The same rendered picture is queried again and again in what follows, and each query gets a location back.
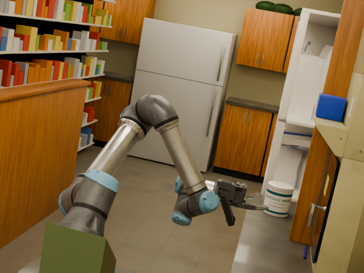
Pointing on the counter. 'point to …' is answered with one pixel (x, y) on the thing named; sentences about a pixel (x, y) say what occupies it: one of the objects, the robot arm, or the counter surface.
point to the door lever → (313, 213)
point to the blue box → (330, 107)
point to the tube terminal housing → (347, 196)
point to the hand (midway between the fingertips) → (265, 208)
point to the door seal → (327, 212)
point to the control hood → (332, 134)
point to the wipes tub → (278, 198)
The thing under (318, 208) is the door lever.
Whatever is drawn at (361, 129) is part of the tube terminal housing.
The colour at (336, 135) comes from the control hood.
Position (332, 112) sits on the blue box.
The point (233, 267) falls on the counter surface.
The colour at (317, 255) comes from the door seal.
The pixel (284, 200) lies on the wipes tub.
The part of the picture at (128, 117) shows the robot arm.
